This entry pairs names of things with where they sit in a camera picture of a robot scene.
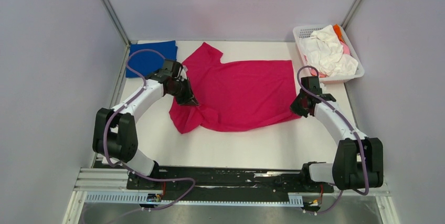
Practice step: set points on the white crumpled t-shirt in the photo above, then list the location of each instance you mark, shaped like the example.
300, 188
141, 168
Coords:
325, 34

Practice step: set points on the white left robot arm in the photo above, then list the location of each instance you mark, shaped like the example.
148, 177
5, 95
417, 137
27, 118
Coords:
115, 133

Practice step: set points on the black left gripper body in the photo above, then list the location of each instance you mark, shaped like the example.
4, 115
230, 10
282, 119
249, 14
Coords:
181, 90

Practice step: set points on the orange t-shirt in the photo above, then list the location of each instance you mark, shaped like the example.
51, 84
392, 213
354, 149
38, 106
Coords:
338, 32

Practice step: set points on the metal corner wall strip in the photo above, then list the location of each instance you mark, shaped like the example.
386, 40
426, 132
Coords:
116, 21

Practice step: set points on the aluminium frame rail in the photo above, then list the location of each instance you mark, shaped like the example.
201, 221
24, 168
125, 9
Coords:
93, 180

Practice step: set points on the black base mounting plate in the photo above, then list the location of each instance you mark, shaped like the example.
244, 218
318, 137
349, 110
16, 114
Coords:
228, 184

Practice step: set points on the folded blue t-shirt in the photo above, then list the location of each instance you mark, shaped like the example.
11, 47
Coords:
147, 61

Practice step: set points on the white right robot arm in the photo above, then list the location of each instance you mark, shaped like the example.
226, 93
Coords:
358, 162

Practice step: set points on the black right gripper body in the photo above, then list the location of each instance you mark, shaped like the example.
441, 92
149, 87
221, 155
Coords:
297, 105

